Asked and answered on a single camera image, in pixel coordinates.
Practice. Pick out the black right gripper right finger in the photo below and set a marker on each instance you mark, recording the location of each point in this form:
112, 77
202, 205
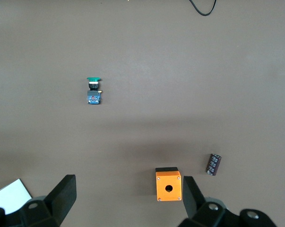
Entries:
194, 203

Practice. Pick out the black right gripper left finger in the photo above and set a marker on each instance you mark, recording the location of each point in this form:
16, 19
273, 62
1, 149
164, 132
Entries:
62, 201

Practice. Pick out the orange push button box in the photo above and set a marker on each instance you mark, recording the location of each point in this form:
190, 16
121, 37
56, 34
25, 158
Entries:
168, 188

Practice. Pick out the white drawer cabinet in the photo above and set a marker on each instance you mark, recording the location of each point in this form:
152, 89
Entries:
10, 198

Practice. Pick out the green mushroom push button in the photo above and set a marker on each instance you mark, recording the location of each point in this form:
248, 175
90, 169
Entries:
93, 93

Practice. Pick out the small dark contact block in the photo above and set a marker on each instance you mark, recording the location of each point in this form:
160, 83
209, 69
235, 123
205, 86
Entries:
213, 164

